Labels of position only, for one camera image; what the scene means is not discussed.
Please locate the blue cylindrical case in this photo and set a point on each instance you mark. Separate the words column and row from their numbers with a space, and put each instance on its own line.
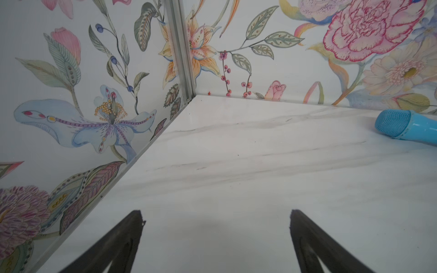
column 407, row 125

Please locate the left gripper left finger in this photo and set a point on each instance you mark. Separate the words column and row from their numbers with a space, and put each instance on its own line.
column 115, row 252

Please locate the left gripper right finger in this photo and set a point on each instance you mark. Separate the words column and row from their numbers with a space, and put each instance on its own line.
column 314, row 248

